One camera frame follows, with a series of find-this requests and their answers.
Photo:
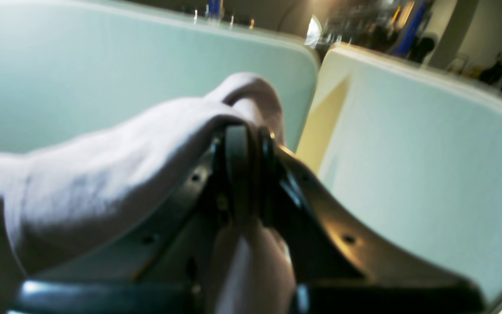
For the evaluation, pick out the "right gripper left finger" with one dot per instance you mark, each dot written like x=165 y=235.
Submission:
x=159 y=266

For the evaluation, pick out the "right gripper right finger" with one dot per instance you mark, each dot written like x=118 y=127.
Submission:
x=342 y=266

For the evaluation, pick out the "mauve t-shirt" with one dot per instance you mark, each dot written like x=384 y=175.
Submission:
x=60 y=202

